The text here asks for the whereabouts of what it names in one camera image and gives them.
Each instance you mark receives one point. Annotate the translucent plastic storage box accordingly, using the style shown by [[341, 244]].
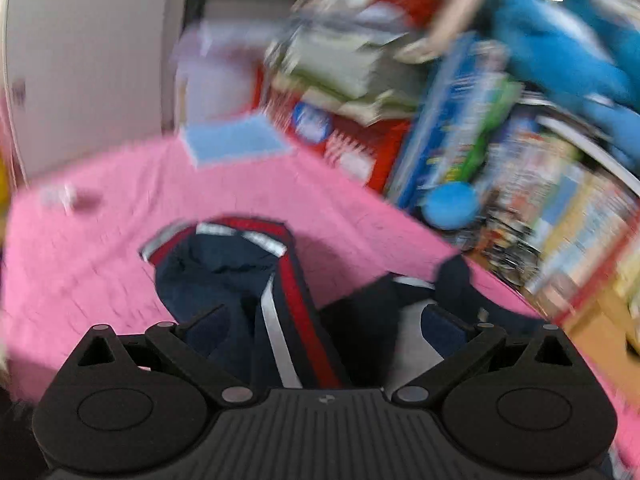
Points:
[[220, 75]]

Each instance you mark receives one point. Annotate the black model bicycle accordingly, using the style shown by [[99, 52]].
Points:
[[505, 247]]

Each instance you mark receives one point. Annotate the light blue flat packet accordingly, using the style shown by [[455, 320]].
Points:
[[235, 140]]

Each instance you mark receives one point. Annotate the small round blue plush toy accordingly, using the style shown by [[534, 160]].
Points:
[[450, 206]]

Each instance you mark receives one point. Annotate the blue bear plush toy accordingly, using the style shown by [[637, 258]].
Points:
[[560, 50]]

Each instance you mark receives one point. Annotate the stack of paper booklets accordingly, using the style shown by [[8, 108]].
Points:
[[340, 65]]

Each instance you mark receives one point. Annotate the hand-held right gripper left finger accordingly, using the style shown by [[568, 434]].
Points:
[[212, 325]]

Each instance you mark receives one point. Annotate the red plastic crate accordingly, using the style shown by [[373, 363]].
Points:
[[350, 145]]

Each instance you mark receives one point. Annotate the rows of colourful books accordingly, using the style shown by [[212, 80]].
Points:
[[525, 160]]

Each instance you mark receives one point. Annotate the navy white jacket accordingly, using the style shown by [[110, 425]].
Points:
[[210, 270]]

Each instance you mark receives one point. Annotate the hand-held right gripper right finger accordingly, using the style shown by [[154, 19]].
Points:
[[442, 332]]

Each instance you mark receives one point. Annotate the pink blanket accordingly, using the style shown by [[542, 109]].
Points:
[[75, 270]]

